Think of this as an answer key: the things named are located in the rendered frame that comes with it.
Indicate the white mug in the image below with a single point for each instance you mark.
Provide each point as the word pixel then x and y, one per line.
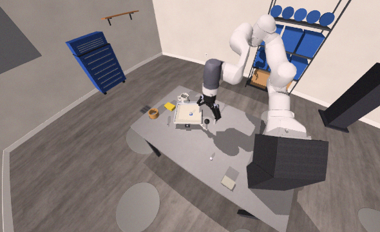
pixel 184 97

